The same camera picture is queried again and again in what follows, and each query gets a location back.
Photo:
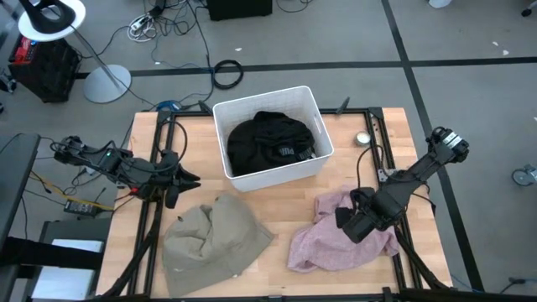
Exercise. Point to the pink garment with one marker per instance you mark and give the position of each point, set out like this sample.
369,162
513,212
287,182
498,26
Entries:
327,247

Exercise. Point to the black metal table frame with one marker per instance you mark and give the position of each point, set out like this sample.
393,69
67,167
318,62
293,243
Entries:
149,226

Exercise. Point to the small silver round tin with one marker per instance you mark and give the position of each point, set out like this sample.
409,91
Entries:
363,138

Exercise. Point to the white round object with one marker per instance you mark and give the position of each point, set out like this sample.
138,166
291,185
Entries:
440,3

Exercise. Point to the black power adapter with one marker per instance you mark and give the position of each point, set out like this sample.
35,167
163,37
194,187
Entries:
81,207

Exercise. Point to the red tool case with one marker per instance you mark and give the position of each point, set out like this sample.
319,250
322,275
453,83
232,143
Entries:
23,49

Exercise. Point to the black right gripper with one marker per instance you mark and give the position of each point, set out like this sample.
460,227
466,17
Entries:
377,207

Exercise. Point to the black crate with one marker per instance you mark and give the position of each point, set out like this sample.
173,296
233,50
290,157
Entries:
48,73

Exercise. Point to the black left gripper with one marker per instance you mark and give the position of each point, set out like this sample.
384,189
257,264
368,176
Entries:
170,180

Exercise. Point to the large black garment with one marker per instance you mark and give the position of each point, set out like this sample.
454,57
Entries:
256,142

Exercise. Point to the grey caster wheel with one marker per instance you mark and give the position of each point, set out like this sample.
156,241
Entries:
523,176

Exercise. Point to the white plastic bin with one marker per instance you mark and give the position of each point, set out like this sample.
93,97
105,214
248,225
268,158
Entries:
272,178

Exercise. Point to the black box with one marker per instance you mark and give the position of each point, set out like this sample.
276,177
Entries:
239,9

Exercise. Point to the white round pedestal table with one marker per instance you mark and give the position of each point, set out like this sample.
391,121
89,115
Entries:
107,86

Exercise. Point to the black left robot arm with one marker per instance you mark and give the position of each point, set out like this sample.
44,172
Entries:
121,165

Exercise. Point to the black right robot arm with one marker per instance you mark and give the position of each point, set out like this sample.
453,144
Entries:
423,165

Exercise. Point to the beige garment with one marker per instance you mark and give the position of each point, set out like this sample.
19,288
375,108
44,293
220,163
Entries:
210,247

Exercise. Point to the grey cabinet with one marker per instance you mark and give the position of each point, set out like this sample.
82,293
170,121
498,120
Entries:
63,268

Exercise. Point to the red connector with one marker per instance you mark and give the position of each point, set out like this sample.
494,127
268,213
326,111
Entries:
134,191

